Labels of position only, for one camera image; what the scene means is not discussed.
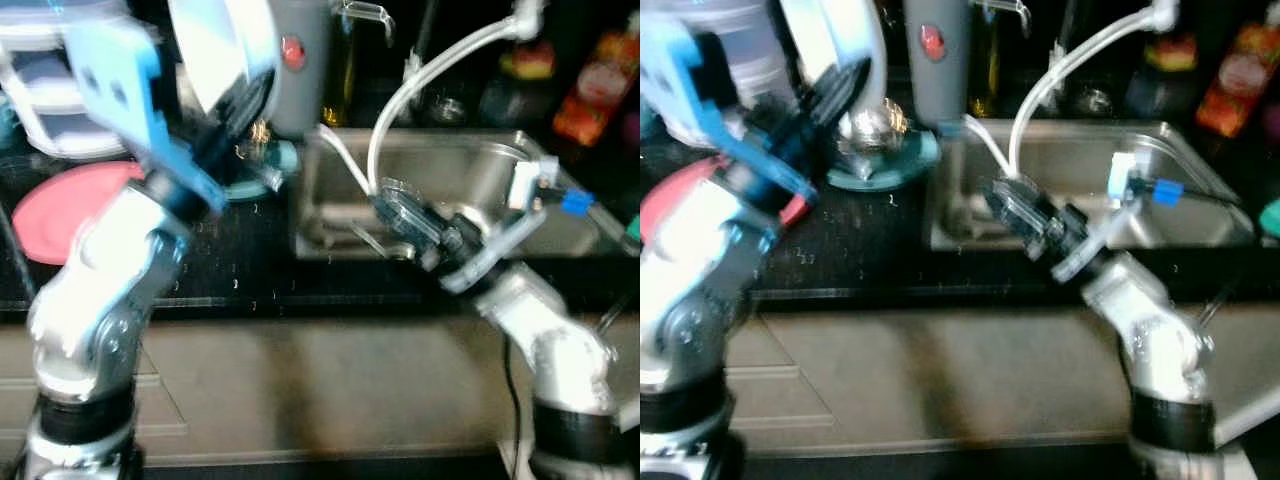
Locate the glass oil bottle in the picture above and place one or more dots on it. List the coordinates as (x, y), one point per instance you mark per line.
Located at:
(988, 70)
(345, 70)

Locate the dark jar with red label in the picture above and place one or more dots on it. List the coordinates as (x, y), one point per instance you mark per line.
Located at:
(525, 65)
(1165, 60)

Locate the stainless steel sink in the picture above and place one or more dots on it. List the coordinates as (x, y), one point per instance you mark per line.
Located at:
(1190, 215)
(460, 165)

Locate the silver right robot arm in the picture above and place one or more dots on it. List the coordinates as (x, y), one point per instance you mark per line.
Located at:
(550, 360)
(1160, 350)

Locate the white round plate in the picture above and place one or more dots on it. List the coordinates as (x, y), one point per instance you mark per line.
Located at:
(825, 35)
(215, 45)

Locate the grey jug with red button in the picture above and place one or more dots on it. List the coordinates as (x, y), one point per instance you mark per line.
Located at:
(938, 70)
(300, 70)

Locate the red juice carton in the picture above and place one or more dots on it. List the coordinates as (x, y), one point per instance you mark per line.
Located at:
(595, 95)
(1240, 85)

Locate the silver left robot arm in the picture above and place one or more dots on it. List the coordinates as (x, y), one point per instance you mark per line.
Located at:
(95, 300)
(690, 290)

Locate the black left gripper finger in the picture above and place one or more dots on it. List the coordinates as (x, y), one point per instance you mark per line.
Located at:
(245, 108)
(835, 100)

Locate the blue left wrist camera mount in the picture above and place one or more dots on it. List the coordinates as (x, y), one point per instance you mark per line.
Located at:
(700, 100)
(125, 95)

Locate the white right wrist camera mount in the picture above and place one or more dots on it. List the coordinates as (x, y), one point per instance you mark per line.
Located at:
(505, 240)
(1105, 235)

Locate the teal round object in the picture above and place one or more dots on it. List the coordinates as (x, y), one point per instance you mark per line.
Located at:
(633, 228)
(1270, 218)

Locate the teal dish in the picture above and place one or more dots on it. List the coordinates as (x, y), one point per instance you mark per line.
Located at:
(900, 168)
(275, 160)

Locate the clear plastic container stack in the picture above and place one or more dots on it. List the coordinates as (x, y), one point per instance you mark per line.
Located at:
(750, 70)
(45, 95)

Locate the shiny metal cup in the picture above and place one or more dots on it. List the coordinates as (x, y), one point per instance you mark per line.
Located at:
(870, 130)

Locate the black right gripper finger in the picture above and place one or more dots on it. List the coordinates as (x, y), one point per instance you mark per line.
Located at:
(1028, 195)
(400, 232)
(1012, 222)
(412, 198)

